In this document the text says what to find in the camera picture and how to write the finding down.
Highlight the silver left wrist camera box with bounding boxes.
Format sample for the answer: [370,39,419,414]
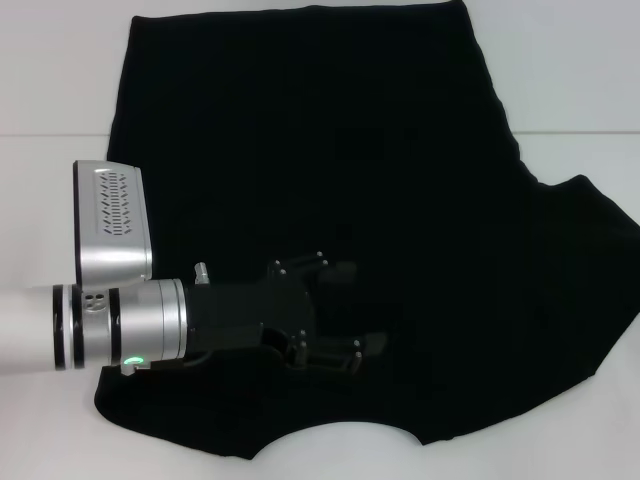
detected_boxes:
[72,159,154,289]

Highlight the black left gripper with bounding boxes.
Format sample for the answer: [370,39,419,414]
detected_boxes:
[184,251,389,377]

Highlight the black shirt with white print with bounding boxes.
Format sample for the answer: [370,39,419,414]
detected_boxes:
[92,0,640,449]

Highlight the left gripper cable with plug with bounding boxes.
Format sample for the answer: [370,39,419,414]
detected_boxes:
[119,351,216,377]

